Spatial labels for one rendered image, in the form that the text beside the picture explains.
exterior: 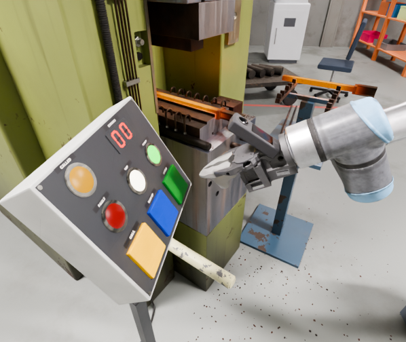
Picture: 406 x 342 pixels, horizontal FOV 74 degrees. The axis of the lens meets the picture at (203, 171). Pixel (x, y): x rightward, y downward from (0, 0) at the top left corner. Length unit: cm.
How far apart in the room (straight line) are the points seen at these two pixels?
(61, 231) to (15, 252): 169
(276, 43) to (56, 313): 534
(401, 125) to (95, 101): 76
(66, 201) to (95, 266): 12
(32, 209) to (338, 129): 51
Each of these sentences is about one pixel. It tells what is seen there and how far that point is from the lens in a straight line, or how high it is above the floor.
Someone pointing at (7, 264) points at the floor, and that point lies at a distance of 210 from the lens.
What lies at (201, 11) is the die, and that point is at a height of 134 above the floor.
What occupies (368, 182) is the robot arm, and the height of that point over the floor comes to 110.
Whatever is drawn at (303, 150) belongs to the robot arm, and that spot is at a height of 116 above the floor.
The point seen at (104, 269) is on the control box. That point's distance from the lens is 50.
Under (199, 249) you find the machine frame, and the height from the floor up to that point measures 35.
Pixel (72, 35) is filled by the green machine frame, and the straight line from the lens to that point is 77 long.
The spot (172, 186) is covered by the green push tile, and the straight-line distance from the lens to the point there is 64.
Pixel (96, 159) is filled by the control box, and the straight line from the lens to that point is 51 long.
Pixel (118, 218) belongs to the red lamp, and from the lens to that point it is 50.
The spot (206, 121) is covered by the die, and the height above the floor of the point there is 99.
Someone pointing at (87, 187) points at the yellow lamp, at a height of 115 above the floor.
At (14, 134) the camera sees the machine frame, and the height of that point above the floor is 94.
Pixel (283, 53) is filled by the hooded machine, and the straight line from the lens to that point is 589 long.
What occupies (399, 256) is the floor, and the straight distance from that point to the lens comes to 215.
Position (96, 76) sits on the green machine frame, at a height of 121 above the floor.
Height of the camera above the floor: 143
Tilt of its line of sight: 36 degrees down
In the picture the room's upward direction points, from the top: straight up
